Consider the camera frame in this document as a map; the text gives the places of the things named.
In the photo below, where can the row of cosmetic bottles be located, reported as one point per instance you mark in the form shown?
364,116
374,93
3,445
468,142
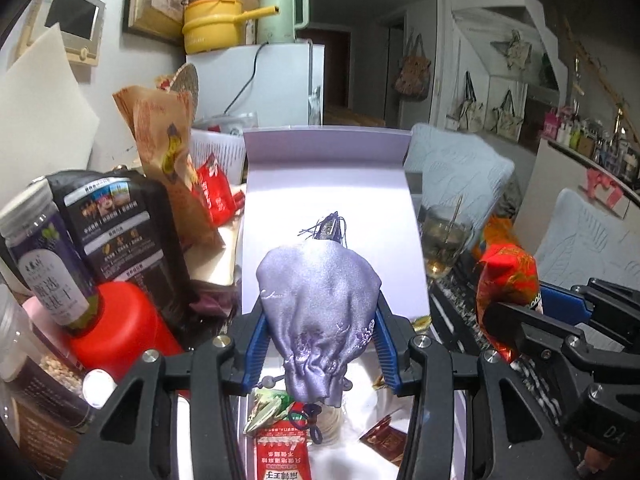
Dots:
590,140

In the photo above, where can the green electric kettle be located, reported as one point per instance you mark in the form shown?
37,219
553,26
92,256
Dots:
280,17

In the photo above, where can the beige tote bag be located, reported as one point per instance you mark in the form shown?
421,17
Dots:
467,112
505,117

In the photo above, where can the white plastic basket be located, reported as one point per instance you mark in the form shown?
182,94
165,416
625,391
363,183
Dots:
215,152

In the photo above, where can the purple label jar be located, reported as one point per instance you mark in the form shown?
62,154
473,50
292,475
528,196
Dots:
45,260

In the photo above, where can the white gift box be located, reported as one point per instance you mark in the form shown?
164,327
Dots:
325,185

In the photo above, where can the red snack bag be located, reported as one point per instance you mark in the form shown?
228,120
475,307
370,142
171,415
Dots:
215,192

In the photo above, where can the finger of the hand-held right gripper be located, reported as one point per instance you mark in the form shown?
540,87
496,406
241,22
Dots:
565,301
505,324

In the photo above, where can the white bottle cap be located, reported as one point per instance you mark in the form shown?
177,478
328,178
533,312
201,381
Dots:
100,387

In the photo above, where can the red gold patterned pouch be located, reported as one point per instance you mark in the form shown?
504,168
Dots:
505,272

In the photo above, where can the brown paper bag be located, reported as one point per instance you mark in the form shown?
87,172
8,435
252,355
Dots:
160,150

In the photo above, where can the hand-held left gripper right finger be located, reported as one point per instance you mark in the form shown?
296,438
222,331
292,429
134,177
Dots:
390,355

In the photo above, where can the brown powder jar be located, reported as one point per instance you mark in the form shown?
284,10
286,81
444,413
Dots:
40,435

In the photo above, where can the glass mug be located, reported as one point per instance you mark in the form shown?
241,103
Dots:
442,245

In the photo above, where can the small light blue chair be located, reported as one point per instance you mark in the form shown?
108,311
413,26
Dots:
460,165

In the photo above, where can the pink bow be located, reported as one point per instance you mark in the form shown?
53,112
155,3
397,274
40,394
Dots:
607,187

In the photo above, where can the yellow pot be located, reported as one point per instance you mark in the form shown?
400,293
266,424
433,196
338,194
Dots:
212,25

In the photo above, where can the large light blue chair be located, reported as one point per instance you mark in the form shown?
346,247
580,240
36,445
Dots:
585,240

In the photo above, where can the white fridge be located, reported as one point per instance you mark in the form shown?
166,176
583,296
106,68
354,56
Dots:
285,85

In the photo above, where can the dark red snack packet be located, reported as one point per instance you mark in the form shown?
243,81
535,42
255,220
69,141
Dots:
385,440

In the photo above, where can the beige gold pouch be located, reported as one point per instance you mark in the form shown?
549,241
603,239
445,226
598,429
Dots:
215,260

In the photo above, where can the brown patterned hanging bag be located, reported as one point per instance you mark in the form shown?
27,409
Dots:
412,72

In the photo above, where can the long red sauce packet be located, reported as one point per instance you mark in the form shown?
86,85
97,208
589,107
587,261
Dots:
282,455

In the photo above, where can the purple satin tassel pouch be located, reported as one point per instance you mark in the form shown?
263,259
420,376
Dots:
320,300

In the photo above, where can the woven straw fan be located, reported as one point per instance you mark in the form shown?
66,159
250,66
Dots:
182,80

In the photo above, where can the red plastic bottle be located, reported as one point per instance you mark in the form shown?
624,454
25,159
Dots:
130,325

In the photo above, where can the wall intercom monitor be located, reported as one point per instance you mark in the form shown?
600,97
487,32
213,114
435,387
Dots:
70,12

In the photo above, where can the black printed box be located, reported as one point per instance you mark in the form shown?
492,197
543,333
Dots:
130,240

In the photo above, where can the white foam board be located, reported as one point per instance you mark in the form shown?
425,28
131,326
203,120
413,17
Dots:
40,110

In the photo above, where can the white chest cabinet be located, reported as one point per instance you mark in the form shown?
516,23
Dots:
550,170

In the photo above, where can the star shaped hanging bag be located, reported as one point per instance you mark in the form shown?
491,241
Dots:
515,50

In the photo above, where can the orange plastic bag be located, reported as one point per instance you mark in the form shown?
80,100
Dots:
497,232

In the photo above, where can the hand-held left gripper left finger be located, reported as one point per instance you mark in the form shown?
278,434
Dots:
256,350

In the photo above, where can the dark wooden door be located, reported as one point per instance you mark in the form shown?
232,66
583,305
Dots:
330,65

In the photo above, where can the green triangle snack packet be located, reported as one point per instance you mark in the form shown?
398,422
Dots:
267,410

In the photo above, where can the dark maroon cloth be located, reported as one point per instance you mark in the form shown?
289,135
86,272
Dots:
215,300

